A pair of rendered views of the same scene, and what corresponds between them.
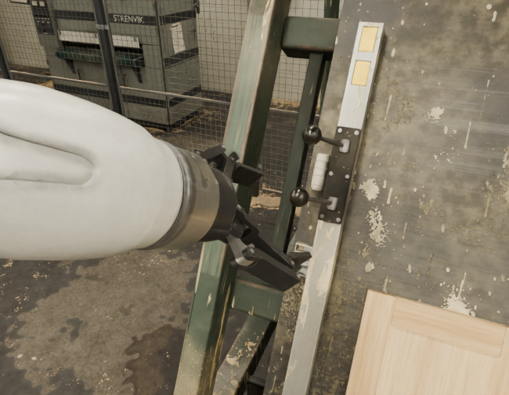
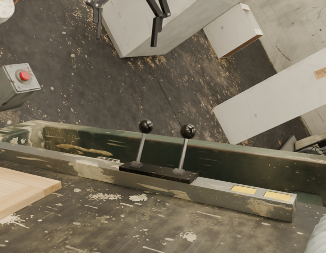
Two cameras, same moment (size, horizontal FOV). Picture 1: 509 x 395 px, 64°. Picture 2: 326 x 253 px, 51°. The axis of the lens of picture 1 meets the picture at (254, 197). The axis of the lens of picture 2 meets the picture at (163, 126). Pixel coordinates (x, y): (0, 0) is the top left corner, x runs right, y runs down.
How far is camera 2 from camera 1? 0.89 m
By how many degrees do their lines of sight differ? 58
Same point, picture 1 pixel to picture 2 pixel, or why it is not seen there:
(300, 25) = (311, 199)
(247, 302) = not seen: hidden behind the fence
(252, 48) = (280, 153)
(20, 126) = not seen: outside the picture
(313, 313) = (65, 157)
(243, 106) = (232, 147)
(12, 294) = not seen: hidden behind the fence
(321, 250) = (106, 162)
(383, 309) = (41, 184)
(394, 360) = (1, 184)
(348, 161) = (165, 173)
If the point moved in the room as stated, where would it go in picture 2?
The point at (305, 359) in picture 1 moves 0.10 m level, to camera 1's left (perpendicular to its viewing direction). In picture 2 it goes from (40, 153) to (57, 133)
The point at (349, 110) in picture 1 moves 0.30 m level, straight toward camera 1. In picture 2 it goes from (210, 181) to (138, 69)
